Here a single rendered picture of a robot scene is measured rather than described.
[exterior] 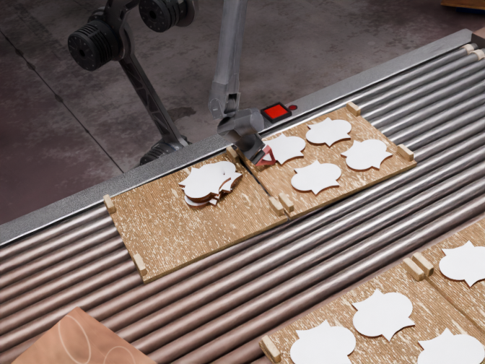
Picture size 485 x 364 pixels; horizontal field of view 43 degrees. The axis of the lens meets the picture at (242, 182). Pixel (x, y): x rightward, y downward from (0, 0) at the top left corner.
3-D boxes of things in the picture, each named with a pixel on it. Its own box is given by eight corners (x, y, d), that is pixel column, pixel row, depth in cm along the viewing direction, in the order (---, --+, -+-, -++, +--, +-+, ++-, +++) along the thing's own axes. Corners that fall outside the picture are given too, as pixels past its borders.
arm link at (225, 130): (216, 118, 173) (213, 136, 170) (234, 112, 169) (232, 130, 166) (231, 128, 177) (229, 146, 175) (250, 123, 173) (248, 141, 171)
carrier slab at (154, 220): (104, 204, 179) (102, 200, 178) (231, 154, 191) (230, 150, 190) (144, 284, 154) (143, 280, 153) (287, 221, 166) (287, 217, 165)
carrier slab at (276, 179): (235, 153, 191) (234, 149, 190) (348, 109, 202) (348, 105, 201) (291, 221, 166) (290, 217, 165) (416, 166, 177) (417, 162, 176)
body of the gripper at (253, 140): (251, 127, 182) (235, 115, 177) (267, 145, 175) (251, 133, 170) (237, 144, 183) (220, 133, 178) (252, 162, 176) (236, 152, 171)
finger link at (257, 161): (273, 145, 185) (255, 131, 178) (286, 158, 180) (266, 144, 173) (259, 162, 186) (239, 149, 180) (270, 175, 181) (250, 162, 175)
